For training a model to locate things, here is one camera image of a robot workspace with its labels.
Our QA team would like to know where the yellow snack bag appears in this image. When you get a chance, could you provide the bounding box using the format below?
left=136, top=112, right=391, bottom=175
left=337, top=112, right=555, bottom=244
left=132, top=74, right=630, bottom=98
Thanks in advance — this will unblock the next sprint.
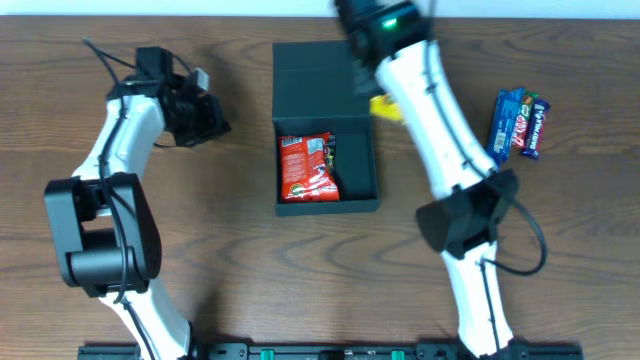
left=369, top=94, right=404, bottom=123

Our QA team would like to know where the dark green box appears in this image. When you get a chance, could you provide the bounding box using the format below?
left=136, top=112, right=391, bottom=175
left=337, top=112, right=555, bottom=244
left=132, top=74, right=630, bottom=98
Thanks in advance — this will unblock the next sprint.
left=272, top=41, right=380, bottom=217

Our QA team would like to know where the Haribo candy bag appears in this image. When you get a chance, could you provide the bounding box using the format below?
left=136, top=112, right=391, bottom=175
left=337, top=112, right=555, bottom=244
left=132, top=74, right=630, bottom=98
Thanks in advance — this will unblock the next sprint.
left=324, top=134, right=336, bottom=176

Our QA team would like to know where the red snack bag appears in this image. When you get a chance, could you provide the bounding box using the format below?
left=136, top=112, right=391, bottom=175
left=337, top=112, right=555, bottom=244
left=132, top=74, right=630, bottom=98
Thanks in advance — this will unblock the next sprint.
left=278, top=132, right=340, bottom=203

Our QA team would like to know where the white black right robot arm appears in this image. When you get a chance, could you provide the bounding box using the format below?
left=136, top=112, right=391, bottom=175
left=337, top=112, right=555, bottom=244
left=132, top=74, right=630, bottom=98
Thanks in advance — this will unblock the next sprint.
left=335, top=0, right=517, bottom=359

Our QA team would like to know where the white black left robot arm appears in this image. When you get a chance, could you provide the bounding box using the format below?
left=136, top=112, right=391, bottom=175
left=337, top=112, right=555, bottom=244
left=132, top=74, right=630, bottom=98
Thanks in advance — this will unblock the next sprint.
left=44, top=47, right=231, bottom=359

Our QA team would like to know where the blue wrapped biscuit bar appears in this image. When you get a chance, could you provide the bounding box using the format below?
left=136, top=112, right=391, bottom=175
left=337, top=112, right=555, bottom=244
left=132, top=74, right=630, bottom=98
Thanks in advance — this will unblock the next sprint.
left=486, top=87, right=525, bottom=168

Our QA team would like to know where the red KitKat bar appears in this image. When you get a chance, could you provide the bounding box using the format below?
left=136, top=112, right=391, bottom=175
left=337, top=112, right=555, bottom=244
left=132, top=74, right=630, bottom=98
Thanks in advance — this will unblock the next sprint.
left=511, top=93, right=535, bottom=148

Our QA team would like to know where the purple Dairy Milk bar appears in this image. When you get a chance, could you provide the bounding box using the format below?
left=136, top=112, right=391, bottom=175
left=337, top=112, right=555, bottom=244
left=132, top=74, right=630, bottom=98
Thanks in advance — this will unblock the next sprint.
left=520, top=98, right=550, bottom=160

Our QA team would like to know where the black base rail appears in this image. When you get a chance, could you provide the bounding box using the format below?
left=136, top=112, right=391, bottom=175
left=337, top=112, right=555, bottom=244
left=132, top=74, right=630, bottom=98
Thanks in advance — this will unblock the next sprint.
left=77, top=341, right=585, bottom=360

